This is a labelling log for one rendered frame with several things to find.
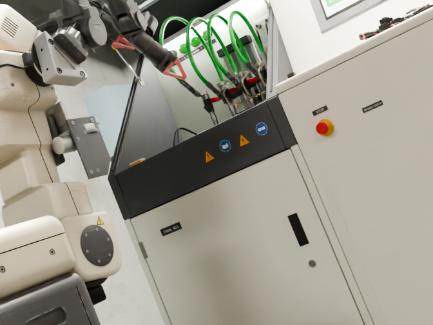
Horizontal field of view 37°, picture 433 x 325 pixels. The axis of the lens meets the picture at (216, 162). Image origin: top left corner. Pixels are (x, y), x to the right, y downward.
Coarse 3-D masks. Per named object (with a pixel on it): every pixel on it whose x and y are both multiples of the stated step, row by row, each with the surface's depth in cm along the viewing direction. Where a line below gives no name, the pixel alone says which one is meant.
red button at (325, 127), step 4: (324, 120) 191; (328, 120) 190; (320, 124) 188; (324, 124) 187; (328, 124) 190; (332, 124) 190; (316, 128) 189; (320, 128) 188; (324, 128) 187; (328, 128) 188; (332, 128) 190; (320, 132) 188; (324, 132) 188; (328, 132) 191; (324, 136) 191
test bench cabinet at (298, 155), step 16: (304, 160) 195; (304, 176) 196; (320, 208) 195; (128, 224) 227; (336, 240) 193; (336, 256) 194; (144, 272) 226; (352, 288) 193; (160, 304) 224; (368, 320) 192
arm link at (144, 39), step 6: (132, 36) 192; (138, 36) 190; (144, 36) 192; (150, 36) 194; (132, 42) 191; (138, 42) 191; (144, 42) 192; (150, 42) 192; (138, 48) 193; (144, 48) 192
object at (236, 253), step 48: (192, 192) 214; (240, 192) 206; (288, 192) 199; (144, 240) 224; (192, 240) 216; (240, 240) 208; (288, 240) 200; (192, 288) 218; (240, 288) 210; (288, 288) 202; (336, 288) 195
